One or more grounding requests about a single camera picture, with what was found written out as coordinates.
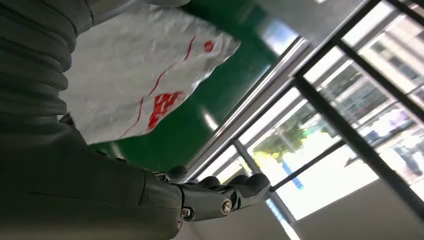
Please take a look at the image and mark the black window frame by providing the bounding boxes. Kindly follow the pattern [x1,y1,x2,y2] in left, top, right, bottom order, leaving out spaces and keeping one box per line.
[195,0,424,240]

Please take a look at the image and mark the silver conveyor side rail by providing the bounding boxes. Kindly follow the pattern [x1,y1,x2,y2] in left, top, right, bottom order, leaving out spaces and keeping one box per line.
[180,35,312,184]

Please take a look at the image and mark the green conveyor belt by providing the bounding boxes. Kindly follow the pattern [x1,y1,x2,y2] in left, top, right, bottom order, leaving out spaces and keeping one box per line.
[89,0,282,173]

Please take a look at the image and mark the white package with red print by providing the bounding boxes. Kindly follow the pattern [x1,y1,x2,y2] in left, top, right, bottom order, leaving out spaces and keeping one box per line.
[58,3,241,146]

